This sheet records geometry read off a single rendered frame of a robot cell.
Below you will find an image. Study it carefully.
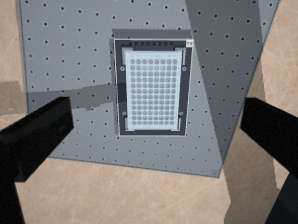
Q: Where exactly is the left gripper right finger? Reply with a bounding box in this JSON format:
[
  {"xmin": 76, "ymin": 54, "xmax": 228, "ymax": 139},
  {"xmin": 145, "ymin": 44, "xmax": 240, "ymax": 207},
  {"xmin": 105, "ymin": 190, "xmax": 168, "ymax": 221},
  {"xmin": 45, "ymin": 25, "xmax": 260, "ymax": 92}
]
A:
[{"xmin": 240, "ymin": 97, "xmax": 298, "ymax": 179}]

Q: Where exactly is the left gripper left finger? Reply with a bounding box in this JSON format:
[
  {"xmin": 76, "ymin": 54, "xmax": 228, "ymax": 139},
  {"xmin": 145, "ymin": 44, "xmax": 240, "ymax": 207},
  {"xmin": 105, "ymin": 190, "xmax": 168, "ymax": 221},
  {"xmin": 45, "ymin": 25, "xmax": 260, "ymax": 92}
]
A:
[{"xmin": 0, "ymin": 97, "xmax": 74, "ymax": 224}]

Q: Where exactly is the white well plate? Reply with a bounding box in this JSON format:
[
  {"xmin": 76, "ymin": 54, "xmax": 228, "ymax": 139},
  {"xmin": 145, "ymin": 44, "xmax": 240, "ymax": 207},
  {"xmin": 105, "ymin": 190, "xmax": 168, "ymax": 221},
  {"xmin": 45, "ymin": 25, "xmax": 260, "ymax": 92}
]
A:
[{"xmin": 125, "ymin": 51, "xmax": 182, "ymax": 130}]

